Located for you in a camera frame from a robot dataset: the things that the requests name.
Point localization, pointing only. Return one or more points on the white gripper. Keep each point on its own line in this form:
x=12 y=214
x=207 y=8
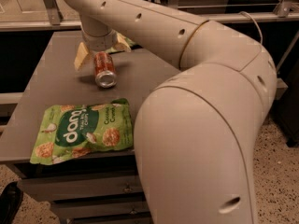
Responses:
x=100 y=43

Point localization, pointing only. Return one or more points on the red coke can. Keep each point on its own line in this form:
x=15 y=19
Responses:
x=104 y=70

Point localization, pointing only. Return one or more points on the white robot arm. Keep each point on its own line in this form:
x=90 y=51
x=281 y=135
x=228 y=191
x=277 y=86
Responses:
x=195 y=133

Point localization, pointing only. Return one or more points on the small green chip bag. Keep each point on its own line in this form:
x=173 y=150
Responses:
x=121 y=44

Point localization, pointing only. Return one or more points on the large green Dang snack bag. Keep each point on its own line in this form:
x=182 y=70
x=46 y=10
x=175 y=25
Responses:
x=68 y=132

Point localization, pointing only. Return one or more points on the grey drawer cabinet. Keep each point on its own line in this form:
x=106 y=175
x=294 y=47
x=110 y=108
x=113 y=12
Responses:
x=56 y=82

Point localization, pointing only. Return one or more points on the top drawer with knob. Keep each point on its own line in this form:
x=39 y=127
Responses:
x=79 y=186

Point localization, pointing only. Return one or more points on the drawer with knob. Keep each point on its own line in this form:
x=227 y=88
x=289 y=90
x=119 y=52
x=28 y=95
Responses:
x=80 y=210
x=79 y=186

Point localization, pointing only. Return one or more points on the middle drawer with knob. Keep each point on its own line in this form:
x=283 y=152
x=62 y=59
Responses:
x=80 y=210

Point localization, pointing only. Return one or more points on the black shoe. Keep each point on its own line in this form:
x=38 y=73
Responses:
x=10 y=202

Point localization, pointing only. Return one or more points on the metal window railing frame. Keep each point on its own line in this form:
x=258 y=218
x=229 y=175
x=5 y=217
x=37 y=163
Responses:
x=37 y=15

